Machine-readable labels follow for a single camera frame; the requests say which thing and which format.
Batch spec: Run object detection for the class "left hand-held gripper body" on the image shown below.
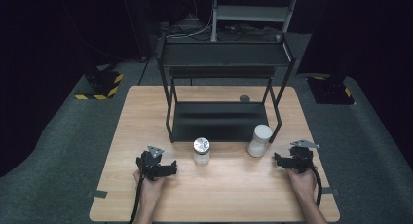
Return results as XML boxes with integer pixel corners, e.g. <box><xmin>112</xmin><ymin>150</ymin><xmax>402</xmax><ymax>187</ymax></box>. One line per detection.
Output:
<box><xmin>135</xmin><ymin>145</ymin><xmax>166</xmax><ymax>182</ymax></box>

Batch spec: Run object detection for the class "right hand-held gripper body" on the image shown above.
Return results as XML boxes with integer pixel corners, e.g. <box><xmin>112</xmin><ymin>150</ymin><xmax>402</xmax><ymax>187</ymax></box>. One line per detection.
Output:
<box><xmin>287</xmin><ymin>138</ymin><xmax>321</xmax><ymax>174</ymax></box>

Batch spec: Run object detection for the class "white waisted jar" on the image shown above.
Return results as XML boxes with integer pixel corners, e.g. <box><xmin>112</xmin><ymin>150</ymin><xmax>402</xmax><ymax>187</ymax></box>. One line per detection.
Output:
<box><xmin>246</xmin><ymin>124</ymin><xmax>274</xmax><ymax>159</ymax></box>

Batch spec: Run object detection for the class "glass jar with metal lid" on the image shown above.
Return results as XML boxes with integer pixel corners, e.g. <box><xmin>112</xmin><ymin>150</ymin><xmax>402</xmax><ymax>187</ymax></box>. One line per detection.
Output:
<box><xmin>193</xmin><ymin>136</ymin><xmax>211</xmax><ymax>167</ymax></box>

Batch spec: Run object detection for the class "black metal two-tier shelf rack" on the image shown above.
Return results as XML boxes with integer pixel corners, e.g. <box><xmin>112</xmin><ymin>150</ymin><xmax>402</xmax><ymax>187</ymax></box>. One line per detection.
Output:
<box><xmin>155</xmin><ymin>32</ymin><xmax>297</xmax><ymax>144</ymax></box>

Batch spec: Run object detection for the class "person's left hand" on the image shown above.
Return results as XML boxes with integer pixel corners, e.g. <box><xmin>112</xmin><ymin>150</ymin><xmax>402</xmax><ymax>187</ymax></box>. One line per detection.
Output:
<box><xmin>132</xmin><ymin>169</ymin><xmax>168</xmax><ymax>204</ymax></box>

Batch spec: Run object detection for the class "person's right hand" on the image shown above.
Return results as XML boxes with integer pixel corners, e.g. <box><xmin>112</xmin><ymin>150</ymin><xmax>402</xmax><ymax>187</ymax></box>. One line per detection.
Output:
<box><xmin>286</xmin><ymin>167</ymin><xmax>319</xmax><ymax>202</ymax></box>

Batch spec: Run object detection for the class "grey tape strip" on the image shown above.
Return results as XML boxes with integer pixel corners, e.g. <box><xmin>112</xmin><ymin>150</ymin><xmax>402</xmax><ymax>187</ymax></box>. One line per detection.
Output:
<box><xmin>320</xmin><ymin>186</ymin><xmax>340</xmax><ymax>197</ymax></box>
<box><xmin>87</xmin><ymin>189</ymin><xmax>109</xmax><ymax>200</ymax></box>

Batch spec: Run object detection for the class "black yellow striped stand base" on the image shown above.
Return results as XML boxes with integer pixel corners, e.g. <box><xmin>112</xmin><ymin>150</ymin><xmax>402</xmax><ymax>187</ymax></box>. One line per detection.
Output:
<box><xmin>306</xmin><ymin>74</ymin><xmax>357</xmax><ymax>106</ymax></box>
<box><xmin>74</xmin><ymin>65</ymin><xmax>125</xmax><ymax>101</ymax></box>

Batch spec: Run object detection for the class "right hand-held gripper black cable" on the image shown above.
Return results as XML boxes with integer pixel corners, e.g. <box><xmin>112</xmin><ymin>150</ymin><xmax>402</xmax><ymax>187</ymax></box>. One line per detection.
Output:
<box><xmin>309</xmin><ymin>166</ymin><xmax>323</xmax><ymax>208</ymax></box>

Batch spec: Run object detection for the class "hand-held gripper black cable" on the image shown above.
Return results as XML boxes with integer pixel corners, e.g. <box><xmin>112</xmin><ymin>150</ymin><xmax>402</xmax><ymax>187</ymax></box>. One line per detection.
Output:
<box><xmin>309</xmin><ymin>166</ymin><xmax>323</xmax><ymax>208</ymax></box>
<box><xmin>128</xmin><ymin>174</ymin><xmax>146</xmax><ymax>224</ymax></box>

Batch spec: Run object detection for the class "left hand-held gripper black cable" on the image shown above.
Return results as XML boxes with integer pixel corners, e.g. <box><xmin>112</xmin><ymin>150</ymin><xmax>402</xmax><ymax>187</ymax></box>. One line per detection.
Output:
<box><xmin>128</xmin><ymin>174</ymin><xmax>146</xmax><ymax>224</ymax></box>

